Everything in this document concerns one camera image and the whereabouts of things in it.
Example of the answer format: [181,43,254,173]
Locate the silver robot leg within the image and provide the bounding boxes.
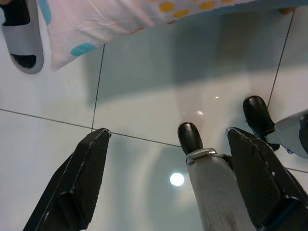
[184,147,256,231]
[271,108,308,159]

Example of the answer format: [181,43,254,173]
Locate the black robot foot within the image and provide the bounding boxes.
[177,122,205,157]
[242,95,276,138]

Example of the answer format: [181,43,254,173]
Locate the silver robot right leg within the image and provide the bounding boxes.
[271,108,308,159]

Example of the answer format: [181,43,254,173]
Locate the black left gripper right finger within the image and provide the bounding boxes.
[225,128,308,231]

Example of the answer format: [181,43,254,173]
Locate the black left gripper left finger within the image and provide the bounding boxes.
[23,128,112,231]

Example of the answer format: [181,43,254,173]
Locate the silver robot left leg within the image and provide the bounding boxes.
[184,147,256,231]

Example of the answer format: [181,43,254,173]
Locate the black robot right foot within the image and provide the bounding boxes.
[242,95,276,138]

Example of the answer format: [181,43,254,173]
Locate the grey slipper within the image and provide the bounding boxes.
[0,0,45,75]

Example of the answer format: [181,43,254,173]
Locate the black robot left foot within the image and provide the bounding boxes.
[177,122,205,157]

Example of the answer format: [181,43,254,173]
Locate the white dotted bed sheet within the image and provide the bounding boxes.
[38,0,308,72]

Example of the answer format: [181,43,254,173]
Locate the person's foot in black sock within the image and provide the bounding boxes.
[1,0,37,69]

